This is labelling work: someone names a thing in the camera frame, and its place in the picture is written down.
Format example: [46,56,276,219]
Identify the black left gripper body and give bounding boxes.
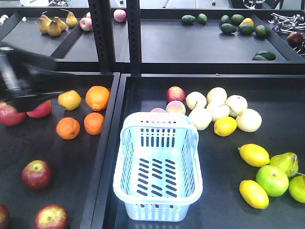
[0,42,79,112]

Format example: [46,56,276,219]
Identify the dark red apple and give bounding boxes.
[21,160,53,191]

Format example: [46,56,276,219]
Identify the light blue plastic basket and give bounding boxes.
[113,112,203,222]

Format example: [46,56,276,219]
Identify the pale pink apples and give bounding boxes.
[79,9,127,31]

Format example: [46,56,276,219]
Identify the pink red apple right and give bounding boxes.
[27,100,52,118]

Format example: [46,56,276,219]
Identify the pink red apple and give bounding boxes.
[27,100,52,118]
[0,102,27,126]

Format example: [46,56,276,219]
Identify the pink red apple left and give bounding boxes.
[0,102,27,126]

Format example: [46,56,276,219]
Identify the yellow orange citrus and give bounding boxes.
[58,90,82,111]

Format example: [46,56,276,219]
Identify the brown yellow pears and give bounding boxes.
[36,9,78,37]

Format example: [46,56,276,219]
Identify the small orange lower left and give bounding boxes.
[56,117,81,140]

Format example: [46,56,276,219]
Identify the small orange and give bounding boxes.
[56,117,81,140]
[83,112,104,135]

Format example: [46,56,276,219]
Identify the large orange right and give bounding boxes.
[85,86,110,111]

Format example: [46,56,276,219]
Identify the small orange lower right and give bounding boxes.
[83,112,104,135]

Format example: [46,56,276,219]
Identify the black upright posts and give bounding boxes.
[88,0,142,74]

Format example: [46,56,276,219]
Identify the peach left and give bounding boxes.
[151,107,166,113]

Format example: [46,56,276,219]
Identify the peach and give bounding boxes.
[151,107,166,113]
[165,100,186,115]

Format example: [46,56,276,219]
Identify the red yellow apple left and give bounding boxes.
[34,204,69,229]

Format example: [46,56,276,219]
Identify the red yellow apple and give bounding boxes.
[0,203,10,229]
[34,204,69,229]

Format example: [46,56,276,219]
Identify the red yellow apple right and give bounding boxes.
[0,203,10,229]

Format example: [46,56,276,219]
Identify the red apple right tray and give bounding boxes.
[166,86,186,102]

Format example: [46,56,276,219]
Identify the peach right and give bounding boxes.
[165,100,186,115]

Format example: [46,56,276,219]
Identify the white round pears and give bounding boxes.
[185,87,263,133]

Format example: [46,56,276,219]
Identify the yellow lemon upper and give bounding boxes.
[213,116,237,137]

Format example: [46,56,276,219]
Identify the yellow lemon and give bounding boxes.
[213,116,237,137]
[238,144,270,167]
[239,180,269,209]

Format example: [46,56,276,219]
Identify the black wooden produce stand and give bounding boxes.
[0,7,305,229]

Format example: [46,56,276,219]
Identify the yellow lemon middle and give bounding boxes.
[238,144,270,167]

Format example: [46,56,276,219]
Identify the green avocados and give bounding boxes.
[181,13,276,61]

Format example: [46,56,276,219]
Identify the yellow lemon lower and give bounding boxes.
[239,180,269,209]

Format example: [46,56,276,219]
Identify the green apple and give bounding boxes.
[256,165,289,197]

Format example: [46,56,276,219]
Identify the yellow green pear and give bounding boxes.
[269,152,299,179]

